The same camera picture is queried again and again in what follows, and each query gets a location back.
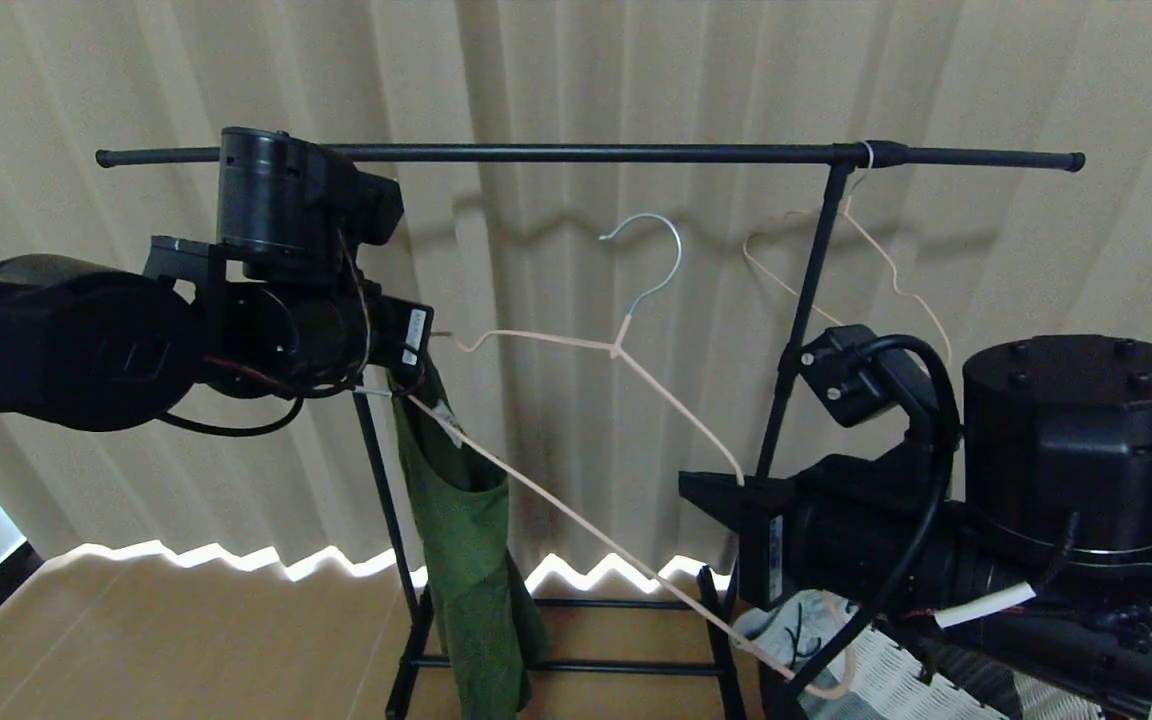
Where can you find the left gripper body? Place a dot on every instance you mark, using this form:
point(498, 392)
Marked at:
point(316, 335)

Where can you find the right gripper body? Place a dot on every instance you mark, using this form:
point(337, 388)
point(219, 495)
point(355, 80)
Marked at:
point(836, 540)

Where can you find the green printed t-shirt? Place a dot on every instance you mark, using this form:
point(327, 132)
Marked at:
point(466, 540)

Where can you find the pink clothes hanger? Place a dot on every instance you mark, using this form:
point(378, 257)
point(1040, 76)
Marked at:
point(618, 348)
point(876, 247)

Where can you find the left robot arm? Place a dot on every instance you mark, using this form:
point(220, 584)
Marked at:
point(86, 350)

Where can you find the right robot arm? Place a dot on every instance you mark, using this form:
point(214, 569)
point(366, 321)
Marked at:
point(1076, 450)

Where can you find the white laundry basket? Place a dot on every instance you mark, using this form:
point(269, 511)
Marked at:
point(886, 690)

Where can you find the black clothes rack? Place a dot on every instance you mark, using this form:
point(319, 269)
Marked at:
point(586, 153)

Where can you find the pale grey shorts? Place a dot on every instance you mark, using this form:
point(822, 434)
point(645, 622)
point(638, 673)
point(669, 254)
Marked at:
point(771, 625)

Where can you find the beige curtain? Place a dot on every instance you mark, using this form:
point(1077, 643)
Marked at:
point(636, 70)

